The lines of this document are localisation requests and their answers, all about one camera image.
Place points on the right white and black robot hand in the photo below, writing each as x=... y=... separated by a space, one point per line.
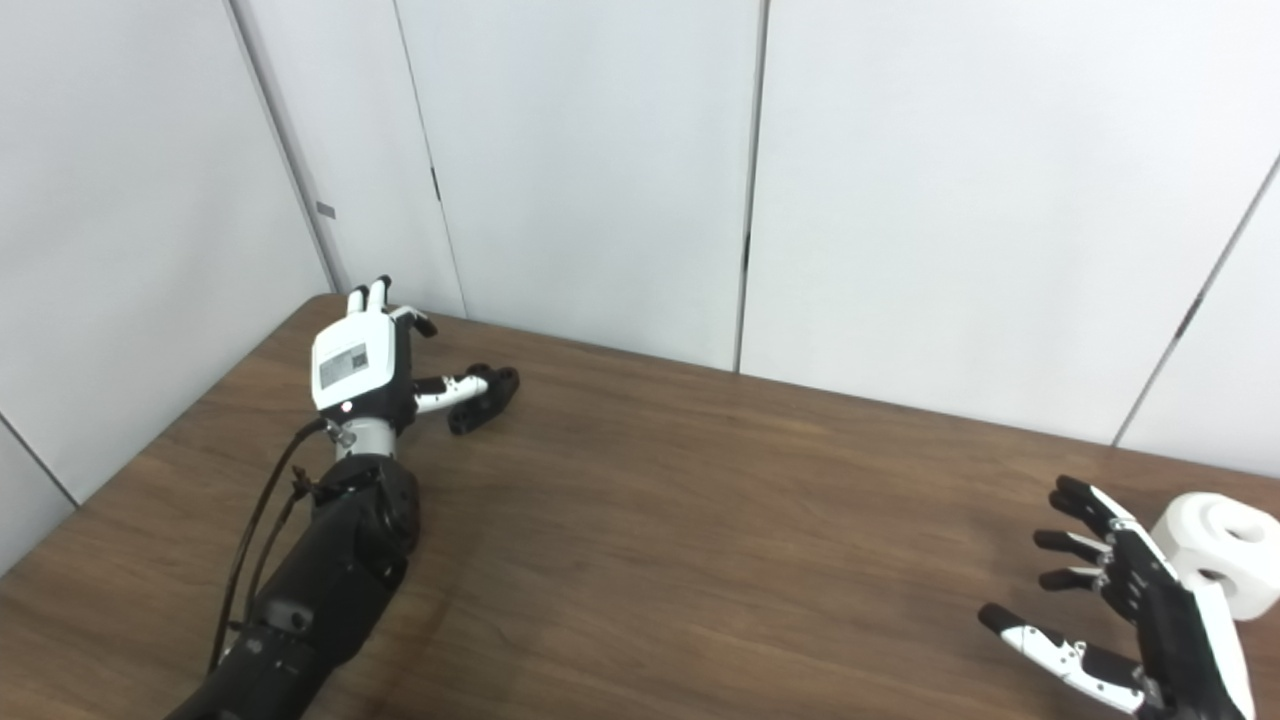
x=1175 y=630

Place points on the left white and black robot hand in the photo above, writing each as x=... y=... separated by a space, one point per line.
x=350 y=370

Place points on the round white piece with holes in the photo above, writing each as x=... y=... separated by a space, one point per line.
x=1240 y=560

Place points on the black holder part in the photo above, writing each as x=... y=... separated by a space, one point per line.
x=490 y=400

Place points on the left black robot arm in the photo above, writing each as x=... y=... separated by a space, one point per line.
x=330 y=580

